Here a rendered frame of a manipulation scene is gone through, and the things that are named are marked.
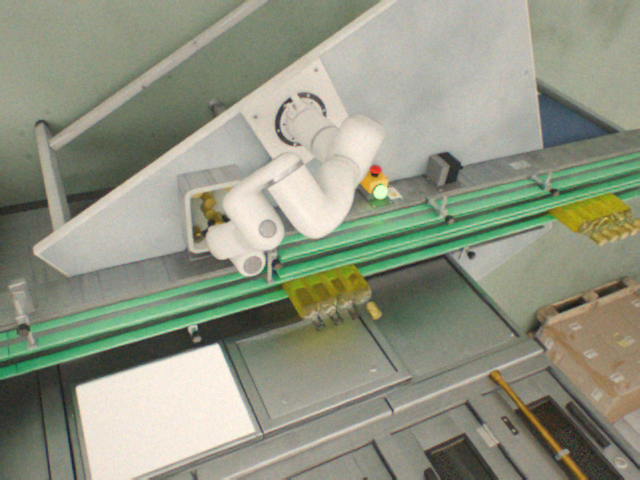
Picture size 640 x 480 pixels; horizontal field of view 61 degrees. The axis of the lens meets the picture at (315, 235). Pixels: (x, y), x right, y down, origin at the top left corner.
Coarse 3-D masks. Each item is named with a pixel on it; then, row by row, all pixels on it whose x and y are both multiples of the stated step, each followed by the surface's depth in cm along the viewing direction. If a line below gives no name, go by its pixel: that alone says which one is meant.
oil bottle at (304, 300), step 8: (296, 280) 166; (304, 280) 166; (288, 288) 165; (296, 288) 163; (304, 288) 163; (288, 296) 167; (296, 296) 161; (304, 296) 161; (312, 296) 161; (296, 304) 162; (304, 304) 158; (312, 304) 159; (304, 312) 158; (312, 312) 158
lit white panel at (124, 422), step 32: (192, 352) 160; (96, 384) 149; (128, 384) 150; (160, 384) 151; (192, 384) 152; (224, 384) 153; (96, 416) 142; (128, 416) 143; (160, 416) 144; (192, 416) 144; (224, 416) 145; (96, 448) 136; (128, 448) 136; (160, 448) 137; (192, 448) 138
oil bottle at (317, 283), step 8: (312, 280) 166; (320, 280) 167; (312, 288) 164; (320, 288) 164; (328, 288) 164; (320, 296) 161; (328, 296) 162; (320, 304) 160; (328, 304) 160; (336, 304) 161; (320, 312) 162
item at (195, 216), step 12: (192, 192) 144; (216, 192) 157; (228, 192) 158; (192, 204) 156; (216, 204) 159; (192, 216) 158; (228, 216) 164; (204, 228) 163; (192, 240) 154; (204, 240) 161
